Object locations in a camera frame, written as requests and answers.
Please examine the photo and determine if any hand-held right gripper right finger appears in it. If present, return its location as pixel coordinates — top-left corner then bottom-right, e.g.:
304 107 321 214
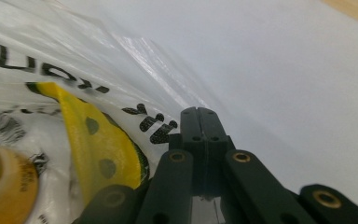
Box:
198 107 236 198

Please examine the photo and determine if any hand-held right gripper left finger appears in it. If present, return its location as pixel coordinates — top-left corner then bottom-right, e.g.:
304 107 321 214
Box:
168 106 207 198

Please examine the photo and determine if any yellow snack packet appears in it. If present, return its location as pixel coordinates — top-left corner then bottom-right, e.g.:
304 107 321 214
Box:
26 81 152 207

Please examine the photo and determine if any translucent white plastic bag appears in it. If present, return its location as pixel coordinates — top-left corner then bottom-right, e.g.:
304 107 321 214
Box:
0 0 227 224

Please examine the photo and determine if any white table cover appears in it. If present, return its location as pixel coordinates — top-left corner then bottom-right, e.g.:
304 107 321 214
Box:
55 0 358 216

